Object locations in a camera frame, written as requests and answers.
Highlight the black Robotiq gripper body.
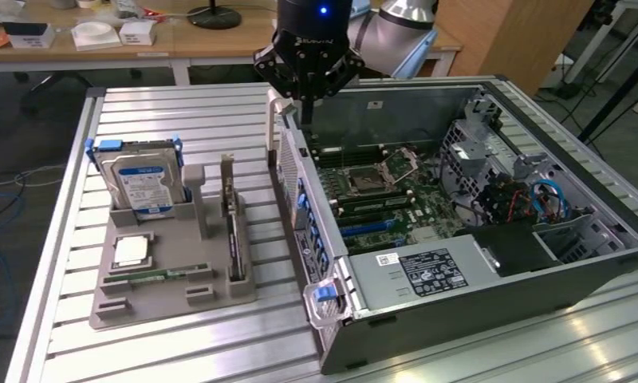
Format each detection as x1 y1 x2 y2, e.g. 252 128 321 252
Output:
272 0 361 99

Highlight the graphics card with metal bracket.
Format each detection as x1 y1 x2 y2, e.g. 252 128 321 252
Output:
219 154 249 282

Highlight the wooden desk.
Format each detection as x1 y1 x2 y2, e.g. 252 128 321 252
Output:
0 0 464 85

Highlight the black lamp base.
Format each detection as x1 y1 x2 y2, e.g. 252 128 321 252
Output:
187 0 244 30

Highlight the CPU socket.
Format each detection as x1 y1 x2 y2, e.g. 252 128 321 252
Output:
348 147 421 196

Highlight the small white cardboard box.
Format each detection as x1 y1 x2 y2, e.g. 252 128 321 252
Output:
119 20 159 47

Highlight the perforated metal drive cage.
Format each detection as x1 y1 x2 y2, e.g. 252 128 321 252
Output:
439 117 524 192

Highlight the black installed RAM stick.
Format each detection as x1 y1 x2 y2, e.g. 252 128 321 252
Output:
340 191 417 215

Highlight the wooden cabinet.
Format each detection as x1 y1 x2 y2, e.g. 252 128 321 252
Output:
435 0 597 97

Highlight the white box with round recess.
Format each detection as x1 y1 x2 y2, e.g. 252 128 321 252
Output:
71 22 124 52

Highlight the hard disk in blue carrier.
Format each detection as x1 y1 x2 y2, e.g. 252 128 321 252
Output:
84 135 188 220

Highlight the green motherboard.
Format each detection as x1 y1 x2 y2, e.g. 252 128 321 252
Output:
305 131 469 256

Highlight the blue expansion slot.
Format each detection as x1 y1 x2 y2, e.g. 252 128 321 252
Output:
340 220 401 238

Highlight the black office chair base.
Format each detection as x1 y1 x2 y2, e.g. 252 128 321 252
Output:
15 71 95 116

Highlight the white box with dark lid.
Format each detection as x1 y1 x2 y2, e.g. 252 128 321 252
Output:
3 22 57 49

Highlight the black stand pole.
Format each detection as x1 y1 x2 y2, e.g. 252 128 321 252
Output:
577 0 638 144

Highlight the silver CPU chip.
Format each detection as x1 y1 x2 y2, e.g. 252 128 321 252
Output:
113 237 151 267

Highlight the grey power supply unit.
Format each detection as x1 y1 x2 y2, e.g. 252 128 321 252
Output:
348 234 504 312

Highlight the blue case latch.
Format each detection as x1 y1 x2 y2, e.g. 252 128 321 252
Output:
315 285 340 305

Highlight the green RAM stick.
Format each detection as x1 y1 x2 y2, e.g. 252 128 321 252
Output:
108 263 212 281

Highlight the grey plastic parts rack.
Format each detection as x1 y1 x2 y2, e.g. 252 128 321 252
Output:
88 153 260 331

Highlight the metal disk bay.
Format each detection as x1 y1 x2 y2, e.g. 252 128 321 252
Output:
531 214 620 265

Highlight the open black PC case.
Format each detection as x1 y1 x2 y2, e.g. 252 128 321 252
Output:
265 74 638 376

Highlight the blue wire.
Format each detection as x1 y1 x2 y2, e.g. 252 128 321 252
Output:
529 181 572 224

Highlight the white table frame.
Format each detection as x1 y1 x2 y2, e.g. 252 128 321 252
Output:
563 0 638 113

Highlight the blue floor cable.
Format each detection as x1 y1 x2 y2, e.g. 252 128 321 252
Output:
0 175 29 340

